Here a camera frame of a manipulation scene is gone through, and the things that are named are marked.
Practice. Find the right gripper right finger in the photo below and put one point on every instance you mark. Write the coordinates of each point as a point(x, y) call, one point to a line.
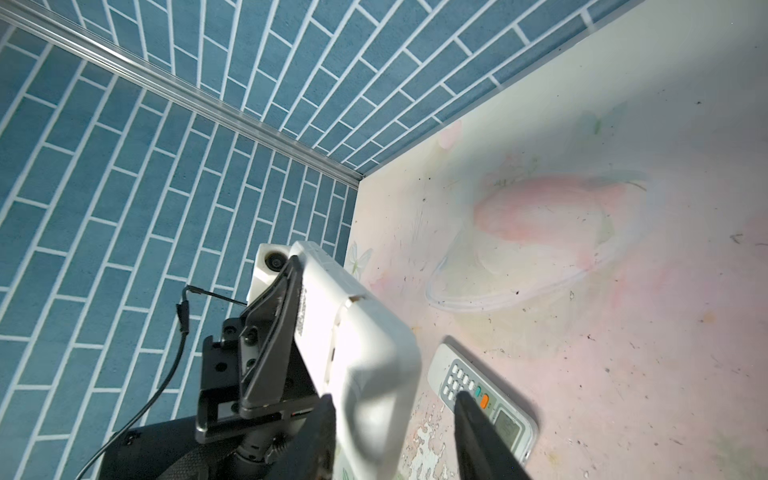
point(481, 454)

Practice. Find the grey buttoned remote control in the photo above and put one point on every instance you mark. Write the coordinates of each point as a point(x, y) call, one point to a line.
point(451, 372)

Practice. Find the white air conditioner remote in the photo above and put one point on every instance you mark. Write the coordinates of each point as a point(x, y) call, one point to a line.
point(361, 354)

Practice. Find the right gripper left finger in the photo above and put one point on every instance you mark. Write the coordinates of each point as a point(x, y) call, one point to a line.
point(311, 454)

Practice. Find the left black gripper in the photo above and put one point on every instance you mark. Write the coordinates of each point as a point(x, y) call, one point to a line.
point(255, 392)

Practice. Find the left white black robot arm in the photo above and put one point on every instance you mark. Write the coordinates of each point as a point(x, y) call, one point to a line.
point(167, 450)

